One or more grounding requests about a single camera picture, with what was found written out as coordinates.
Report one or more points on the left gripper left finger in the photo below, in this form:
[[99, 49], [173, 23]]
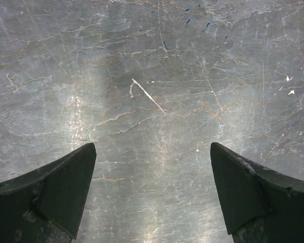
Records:
[[47, 204]]

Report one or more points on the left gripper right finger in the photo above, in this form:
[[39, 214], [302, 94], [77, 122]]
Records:
[[258, 204]]

